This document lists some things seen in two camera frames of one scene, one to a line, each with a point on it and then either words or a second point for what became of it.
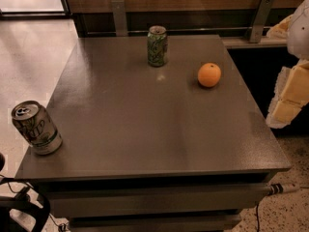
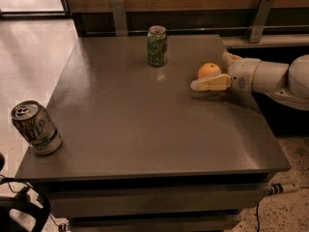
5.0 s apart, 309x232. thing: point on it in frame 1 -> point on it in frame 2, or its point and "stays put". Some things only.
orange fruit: (209, 74) stays put
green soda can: (157, 45) stays put
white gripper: (299, 33) -> (243, 73)
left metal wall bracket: (120, 18) stays put
